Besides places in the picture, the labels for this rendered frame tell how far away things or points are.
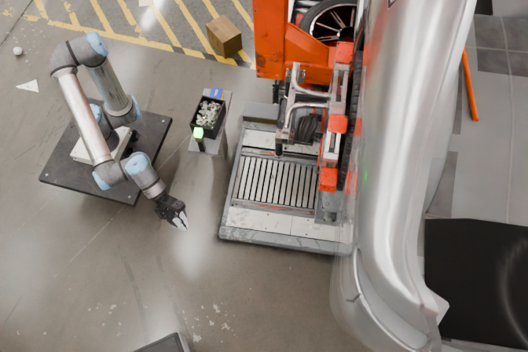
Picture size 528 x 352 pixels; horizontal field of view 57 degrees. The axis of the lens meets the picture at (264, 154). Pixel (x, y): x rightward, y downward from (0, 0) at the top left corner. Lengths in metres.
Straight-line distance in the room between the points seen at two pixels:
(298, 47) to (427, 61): 1.32
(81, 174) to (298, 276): 1.39
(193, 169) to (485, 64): 1.81
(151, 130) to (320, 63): 1.09
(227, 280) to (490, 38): 1.88
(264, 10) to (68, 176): 1.47
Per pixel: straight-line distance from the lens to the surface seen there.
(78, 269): 3.12
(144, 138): 2.99
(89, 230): 3.17
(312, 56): 2.67
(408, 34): 1.47
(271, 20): 2.47
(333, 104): 2.04
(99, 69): 2.37
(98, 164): 2.13
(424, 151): 1.31
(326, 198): 2.81
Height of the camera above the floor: 2.81
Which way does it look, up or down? 62 degrees down
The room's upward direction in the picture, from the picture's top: 2 degrees counter-clockwise
